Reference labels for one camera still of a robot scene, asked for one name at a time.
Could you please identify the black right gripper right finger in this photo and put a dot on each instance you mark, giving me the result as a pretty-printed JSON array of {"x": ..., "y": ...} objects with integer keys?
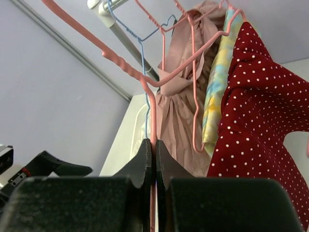
[{"x": 190, "y": 204}]

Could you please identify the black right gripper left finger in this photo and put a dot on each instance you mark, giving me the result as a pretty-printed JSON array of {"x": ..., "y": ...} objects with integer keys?
[{"x": 117, "y": 203}]

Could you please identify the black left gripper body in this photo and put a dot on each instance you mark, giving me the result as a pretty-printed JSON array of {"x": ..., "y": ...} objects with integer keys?
[{"x": 10, "y": 179}]

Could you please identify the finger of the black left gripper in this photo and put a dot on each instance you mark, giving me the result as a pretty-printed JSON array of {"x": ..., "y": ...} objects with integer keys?
[{"x": 45, "y": 163}]

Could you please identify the pink hanger of white skirt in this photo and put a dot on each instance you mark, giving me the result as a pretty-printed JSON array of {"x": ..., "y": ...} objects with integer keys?
[{"x": 143, "y": 79}]

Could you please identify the white ruffled skirt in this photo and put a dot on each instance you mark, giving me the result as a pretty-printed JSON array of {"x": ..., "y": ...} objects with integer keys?
[{"x": 143, "y": 132}]

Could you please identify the pink pleated skirt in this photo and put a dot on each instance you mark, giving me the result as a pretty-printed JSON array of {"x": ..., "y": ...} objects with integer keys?
[{"x": 179, "y": 112}]

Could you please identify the yellow blue tie-dye skirt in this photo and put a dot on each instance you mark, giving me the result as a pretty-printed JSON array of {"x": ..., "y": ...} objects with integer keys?
[{"x": 217, "y": 85}]

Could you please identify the red polka dot skirt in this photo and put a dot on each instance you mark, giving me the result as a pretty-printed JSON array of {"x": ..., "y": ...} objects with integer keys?
[{"x": 263, "y": 103}]

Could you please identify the pink hanger of tie-dye skirt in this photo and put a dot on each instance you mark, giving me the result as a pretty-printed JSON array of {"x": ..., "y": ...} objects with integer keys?
[{"x": 193, "y": 60}]

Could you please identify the white metal clothes rack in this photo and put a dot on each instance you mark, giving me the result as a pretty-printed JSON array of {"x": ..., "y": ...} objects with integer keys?
[{"x": 103, "y": 10}]

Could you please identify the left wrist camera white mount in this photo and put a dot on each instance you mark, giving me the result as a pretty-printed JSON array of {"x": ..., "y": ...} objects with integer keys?
[{"x": 7, "y": 166}]

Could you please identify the aluminium corner frame left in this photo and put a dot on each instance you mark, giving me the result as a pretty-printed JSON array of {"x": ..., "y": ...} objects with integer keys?
[{"x": 31, "y": 13}]

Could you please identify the blue wire hanger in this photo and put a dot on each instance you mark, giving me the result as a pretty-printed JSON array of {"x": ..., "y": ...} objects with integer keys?
[{"x": 135, "y": 23}]

